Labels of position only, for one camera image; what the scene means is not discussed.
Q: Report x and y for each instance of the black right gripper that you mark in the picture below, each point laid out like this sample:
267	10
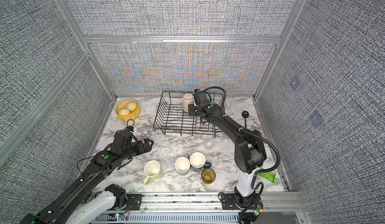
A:
191	110

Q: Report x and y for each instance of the black wire dish rack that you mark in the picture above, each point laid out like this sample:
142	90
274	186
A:
171	118

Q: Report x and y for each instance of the dark green mug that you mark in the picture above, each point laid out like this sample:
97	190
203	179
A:
198	162

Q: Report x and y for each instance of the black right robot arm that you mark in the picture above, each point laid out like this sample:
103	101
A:
249	152

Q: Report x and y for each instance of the left steamed bun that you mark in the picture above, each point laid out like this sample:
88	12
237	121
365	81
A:
124	112

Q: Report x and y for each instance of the light green mug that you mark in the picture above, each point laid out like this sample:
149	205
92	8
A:
152	170

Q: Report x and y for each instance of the pink iridescent mug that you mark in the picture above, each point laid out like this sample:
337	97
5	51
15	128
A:
187	99

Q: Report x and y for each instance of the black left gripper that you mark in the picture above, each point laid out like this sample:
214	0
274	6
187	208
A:
142	149

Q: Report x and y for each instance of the grey mug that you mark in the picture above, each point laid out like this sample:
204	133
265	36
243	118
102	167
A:
182	165

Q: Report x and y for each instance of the amber glass cup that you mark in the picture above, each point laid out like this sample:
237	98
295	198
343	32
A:
208	175

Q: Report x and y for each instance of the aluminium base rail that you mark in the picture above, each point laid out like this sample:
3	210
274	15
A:
206	208

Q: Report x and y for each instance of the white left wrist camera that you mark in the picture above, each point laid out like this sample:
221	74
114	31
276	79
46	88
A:
129	129

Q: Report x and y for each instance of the clear glass cup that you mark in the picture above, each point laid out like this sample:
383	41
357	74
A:
208	142

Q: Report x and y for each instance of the steamed bun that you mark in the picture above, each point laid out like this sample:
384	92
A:
131	106
124	112

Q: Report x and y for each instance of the right steamed bun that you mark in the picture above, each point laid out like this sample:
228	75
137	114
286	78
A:
131	106

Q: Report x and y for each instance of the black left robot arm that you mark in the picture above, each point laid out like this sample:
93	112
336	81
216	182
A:
69	207

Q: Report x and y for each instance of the green snack packet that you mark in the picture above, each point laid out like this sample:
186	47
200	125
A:
267	175

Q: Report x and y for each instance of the yellow bamboo steamer basket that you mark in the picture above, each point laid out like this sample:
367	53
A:
133	115

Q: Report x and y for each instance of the black ladle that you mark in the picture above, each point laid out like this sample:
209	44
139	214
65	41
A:
245	115

